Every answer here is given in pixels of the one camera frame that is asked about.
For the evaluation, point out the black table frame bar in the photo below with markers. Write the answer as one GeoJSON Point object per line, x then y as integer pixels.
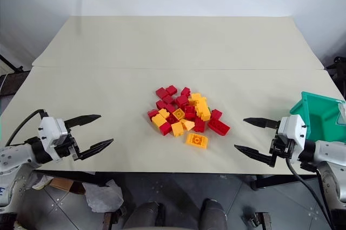
{"type": "Point", "coordinates": [283, 181]}

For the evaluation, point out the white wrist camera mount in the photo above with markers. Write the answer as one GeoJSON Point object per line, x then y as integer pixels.
{"type": "Point", "coordinates": [52, 130]}
{"type": "Point", "coordinates": [294, 130]}

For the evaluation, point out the small red block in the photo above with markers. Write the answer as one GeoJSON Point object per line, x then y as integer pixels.
{"type": "Point", "coordinates": [171, 118]}
{"type": "Point", "coordinates": [189, 111]}
{"type": "Point", "coordinates": [161, 92]}
{"type": "Point", "coordinates": [170, 108]}
{"type": "Point", "coordinates": [216, 114]}
{"type": "Point", "coordinates": [199, 125]}
{"type": "Point", "coordinates": [171, 90]}
{"type": "Point", "coordinates": [161, 105]}
{"type": "Point", "coordinates": [165, 129]}
{"type": "Point", "coordinates": [185, 92]}
{"type": "Point", "coordinates": [152, 114]}
{"type": "Point", "coordinates": [168, 99]}
{"type": "Point", "coordinates": [182, 101]}

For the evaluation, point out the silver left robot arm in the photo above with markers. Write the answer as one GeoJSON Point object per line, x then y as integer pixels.
{"type": "Point", "coordinates": [16, 157]}

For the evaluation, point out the yellow brick apart from pile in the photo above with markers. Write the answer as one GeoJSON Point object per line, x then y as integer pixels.
{"type": "Point", "coordinates": [196, 141]}

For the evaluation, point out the black stand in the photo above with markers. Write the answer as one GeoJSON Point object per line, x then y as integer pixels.
{"type": "Point", "coordinates": [12, 65]}

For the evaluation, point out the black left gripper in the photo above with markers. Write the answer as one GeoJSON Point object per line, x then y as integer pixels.
{"type": "Point", "coordinates": [67, 144]}

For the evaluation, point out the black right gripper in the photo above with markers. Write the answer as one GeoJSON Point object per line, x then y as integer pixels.
{"type": "Point", "coordinates": [282, 147]}

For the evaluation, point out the red plastic toy brick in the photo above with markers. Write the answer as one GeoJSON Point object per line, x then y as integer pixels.
{"type": "Point", "coordinates": [219, 127]}

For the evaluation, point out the crumpled clear plastic bag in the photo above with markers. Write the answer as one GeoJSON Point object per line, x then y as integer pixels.
{"type": "Point", "coordinates": [102, 196]}

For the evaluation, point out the clear plastic label card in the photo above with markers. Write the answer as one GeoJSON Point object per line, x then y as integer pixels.
{"type": "Point", "coordinates": [341, 115]}

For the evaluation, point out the green plastic bin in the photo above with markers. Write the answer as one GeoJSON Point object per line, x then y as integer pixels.
{"type": "Point", "coordinates": [319, 116]}

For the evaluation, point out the dark rounded shape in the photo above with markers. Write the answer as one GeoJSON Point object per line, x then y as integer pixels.
{"type": "Point", "coordinates": [213, 215]}
{"type": "Point", "coordinates": [146, 216]}

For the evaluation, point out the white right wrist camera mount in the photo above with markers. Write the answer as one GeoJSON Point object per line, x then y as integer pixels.
{"type": "Point", "coordinates": [294, 130]}

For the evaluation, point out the black equipment frame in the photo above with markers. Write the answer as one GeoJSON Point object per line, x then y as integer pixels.
{"type": "Point", "coordinates": [338, 69]}

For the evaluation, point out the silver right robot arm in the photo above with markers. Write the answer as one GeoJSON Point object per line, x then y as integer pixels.
{"type": "Point", "coordinates": [329, 154]}

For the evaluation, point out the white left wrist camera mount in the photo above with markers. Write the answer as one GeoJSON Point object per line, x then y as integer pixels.
{"type": "Point", "coordinates": [52, 130]}

